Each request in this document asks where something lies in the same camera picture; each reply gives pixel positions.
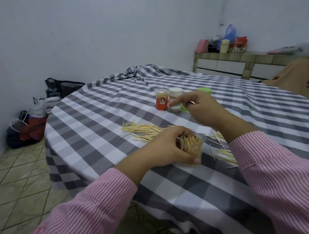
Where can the person's left hand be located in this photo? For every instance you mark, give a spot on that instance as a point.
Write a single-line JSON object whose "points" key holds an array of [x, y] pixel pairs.
{"points": [[165, 148]]}

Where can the person's right hand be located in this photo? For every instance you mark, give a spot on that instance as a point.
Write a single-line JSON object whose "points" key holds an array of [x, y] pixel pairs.
{"points": [[207, 108]]}

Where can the person's left thumb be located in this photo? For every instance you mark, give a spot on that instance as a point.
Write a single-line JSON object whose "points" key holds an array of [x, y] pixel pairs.
{"points": [[189, 160]]}

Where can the clear plastic toothpick container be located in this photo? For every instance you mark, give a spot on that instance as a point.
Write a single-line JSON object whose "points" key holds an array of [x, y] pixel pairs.
{"points": [[196, 154]]}

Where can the person's left forearm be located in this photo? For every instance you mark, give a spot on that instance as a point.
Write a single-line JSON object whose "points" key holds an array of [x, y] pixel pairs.
{"points": [[103, 192]]}

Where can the person's right forearm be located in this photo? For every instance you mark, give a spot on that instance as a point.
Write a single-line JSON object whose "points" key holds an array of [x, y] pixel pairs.
{"points": [[270, 173]]}

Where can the bundle of upright toothpicks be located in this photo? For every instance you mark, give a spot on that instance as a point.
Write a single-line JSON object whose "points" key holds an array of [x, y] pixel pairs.
{"points": [[192, 144]]}

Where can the small scattered toothpick pile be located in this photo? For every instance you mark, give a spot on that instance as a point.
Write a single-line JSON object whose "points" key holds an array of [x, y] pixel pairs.
{"points": [[223, 151]]}

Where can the large pile of loose toothpicks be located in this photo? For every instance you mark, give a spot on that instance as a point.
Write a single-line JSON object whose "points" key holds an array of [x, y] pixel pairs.
{"points": [[147, 131]]}

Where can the orange label toothpick jar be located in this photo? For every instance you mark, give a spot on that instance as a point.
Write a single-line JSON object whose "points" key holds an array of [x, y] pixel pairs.
{"points": [[162, 101]]}

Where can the white lid clear jar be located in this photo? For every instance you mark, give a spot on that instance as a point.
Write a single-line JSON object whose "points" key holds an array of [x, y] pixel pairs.
{"points": [[175, 95]]}

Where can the green round plastic container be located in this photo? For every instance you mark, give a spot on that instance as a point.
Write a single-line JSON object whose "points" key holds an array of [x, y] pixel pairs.
{"points": [[205, 90]]}

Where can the grey white checkered tablecloth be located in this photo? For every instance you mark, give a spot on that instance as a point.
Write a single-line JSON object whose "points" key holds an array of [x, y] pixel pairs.
{"points": [[96, 125]]}

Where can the tiled counter with white drawers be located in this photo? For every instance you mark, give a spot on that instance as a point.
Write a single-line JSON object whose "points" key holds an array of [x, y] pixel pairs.
{"points": [[224, 65]]}

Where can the pink paper bag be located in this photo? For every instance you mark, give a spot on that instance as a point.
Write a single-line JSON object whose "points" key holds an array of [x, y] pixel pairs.
{"points": [[201, 46]]}

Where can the black plastic bag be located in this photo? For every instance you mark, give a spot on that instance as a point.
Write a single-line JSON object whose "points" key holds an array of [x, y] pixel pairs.
{"points": [[213, 44]]}

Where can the cream plastic bottle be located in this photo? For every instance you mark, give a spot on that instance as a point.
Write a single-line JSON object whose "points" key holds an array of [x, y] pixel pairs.
{"points": [[224, 45]]}

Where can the red food packet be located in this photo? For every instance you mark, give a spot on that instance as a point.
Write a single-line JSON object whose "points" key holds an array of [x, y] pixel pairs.
{"points": [[239, 44]]}

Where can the blue plastic bag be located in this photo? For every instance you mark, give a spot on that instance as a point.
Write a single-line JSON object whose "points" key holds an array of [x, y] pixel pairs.
{"points": [[230, 32]]}

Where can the white flat item on counter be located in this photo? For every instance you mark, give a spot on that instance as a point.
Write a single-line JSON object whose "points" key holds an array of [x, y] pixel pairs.
{"points": [[286, 50]]}

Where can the white plastic bag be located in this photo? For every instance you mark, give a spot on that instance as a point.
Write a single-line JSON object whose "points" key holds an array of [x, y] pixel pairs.
{"points": [[42, 108]]}

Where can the red and dark bag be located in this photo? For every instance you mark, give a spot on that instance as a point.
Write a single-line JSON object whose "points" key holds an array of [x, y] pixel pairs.
{"points": [[29, 131]]}

